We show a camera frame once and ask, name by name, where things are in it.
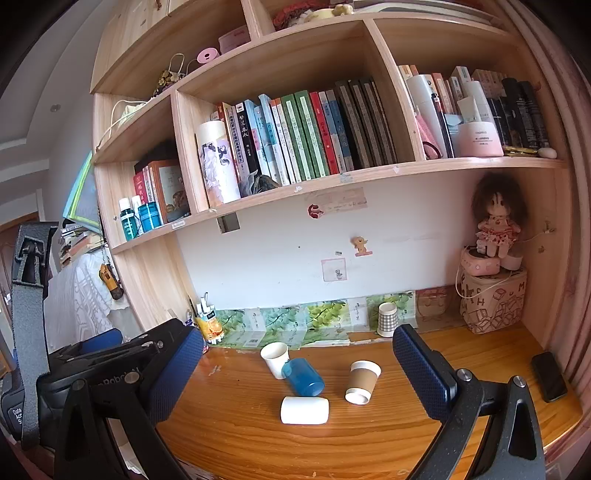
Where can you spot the orange print pen holder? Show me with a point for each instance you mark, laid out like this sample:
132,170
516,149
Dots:
210,327

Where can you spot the patterned woven basket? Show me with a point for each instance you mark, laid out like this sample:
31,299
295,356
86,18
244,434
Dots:
433,302

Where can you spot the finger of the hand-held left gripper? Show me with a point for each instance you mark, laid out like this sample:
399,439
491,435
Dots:
159,344

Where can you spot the small flower basket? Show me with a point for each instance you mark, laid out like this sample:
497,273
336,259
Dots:
168,76

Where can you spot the leaf print paper strip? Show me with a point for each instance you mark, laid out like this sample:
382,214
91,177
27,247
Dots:
295,323

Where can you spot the white plastic cup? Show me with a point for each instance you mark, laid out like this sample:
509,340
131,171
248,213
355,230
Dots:
304,410

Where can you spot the row of colourful books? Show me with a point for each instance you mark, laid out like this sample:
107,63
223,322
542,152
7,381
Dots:
314,134

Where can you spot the curly hair rag doll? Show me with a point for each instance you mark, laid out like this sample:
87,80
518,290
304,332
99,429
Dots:
498,217

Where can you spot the wooden bookshelf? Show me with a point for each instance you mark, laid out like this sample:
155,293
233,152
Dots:
323,174

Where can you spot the white illustrated box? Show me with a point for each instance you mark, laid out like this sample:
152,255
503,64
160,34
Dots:
217,161

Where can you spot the white tube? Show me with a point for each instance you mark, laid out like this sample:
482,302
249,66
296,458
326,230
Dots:
475,104

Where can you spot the yellow plush toy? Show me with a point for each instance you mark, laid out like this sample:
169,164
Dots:
330,11

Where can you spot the blue chair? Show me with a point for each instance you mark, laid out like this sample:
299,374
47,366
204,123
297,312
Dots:
104,341

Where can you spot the letter print storage box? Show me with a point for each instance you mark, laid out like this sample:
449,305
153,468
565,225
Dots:
494,302

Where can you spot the red wall sticker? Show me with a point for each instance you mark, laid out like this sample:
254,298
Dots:
316,211

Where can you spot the pink paper note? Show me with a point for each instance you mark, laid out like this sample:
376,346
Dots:
334,270

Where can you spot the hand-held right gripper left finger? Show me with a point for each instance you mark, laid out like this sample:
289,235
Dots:
178,374

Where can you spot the blue plastic cup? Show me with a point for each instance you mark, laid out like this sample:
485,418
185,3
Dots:
304,378

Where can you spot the pink mesh pouch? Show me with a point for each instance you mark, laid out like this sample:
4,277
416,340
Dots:
427,134

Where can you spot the row of dark and pale books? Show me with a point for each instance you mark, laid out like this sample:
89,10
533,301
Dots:
512,106

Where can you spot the red and brown books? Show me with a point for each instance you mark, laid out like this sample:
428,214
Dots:
166,189

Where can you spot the brown sleeve paper cup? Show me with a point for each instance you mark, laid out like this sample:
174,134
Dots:
362,382

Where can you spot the red knitted cloth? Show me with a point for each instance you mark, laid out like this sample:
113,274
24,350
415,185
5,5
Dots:
295,14

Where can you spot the pile of books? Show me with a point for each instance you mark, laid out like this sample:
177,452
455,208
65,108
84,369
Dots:
78,242

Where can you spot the striped paper cup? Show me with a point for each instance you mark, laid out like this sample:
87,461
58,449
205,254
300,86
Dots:
387,321

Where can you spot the green framed board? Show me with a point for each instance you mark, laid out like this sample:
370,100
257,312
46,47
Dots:
83,194

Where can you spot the pink tape roll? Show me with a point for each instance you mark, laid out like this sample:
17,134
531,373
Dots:
207,55

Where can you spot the pink music box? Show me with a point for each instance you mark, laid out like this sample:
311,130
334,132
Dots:
480,264

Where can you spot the pink cream jar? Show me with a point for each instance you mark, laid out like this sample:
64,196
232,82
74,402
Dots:
479,140

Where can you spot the white paper cup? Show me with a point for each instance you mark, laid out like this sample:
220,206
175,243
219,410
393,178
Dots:
275,362

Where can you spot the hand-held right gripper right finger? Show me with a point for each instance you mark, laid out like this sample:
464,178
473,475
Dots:
420,374

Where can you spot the white lace cloth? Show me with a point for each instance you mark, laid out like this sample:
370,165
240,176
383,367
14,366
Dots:
78,300

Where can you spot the black smartphone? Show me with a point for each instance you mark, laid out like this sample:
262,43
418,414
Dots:
548,376

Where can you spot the white pebble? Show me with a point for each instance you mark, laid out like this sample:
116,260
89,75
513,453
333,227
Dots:
547,153

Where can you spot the pale face mask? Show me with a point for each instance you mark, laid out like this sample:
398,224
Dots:
129,113

